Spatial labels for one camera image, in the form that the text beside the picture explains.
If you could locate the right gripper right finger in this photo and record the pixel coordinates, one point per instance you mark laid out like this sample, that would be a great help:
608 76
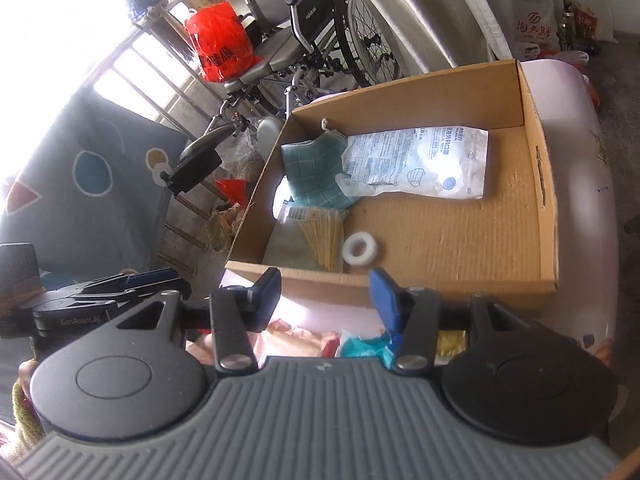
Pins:
411 316

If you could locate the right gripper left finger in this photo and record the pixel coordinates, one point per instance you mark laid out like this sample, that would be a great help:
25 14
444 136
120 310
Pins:
236 311

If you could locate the red wet wipes pack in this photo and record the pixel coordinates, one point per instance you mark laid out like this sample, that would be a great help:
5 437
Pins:
282 339

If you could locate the white tape roll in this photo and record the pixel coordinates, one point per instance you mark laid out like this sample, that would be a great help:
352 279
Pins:
360 249

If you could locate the cotton swab packet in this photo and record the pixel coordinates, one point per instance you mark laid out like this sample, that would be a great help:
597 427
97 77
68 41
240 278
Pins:
307 238

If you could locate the surgical mask plastic bag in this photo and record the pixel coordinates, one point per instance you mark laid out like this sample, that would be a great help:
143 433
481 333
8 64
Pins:
441 162

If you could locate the teal checked cloth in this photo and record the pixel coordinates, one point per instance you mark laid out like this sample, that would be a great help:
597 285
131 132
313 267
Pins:
311 168

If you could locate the blue bandage box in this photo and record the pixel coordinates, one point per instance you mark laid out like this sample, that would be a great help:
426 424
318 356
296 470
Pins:
382 347

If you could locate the gold tissue pack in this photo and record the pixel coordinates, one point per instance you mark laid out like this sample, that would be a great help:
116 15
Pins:
450 343

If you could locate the grey patterned blanket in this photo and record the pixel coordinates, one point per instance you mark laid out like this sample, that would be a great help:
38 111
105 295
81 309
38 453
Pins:
91 199

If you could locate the cardboard box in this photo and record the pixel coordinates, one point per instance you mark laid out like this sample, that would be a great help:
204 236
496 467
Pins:
348 287

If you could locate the red plastic bag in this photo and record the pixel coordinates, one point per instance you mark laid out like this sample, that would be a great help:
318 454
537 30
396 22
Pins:
221 43

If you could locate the wheelchair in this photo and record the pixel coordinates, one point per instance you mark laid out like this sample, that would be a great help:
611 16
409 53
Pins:
301 42

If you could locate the beige curtain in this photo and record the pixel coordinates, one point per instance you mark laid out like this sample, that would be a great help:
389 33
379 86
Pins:
430 35

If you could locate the white shopping bag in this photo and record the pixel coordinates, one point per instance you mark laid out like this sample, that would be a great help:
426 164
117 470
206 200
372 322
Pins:
535 23

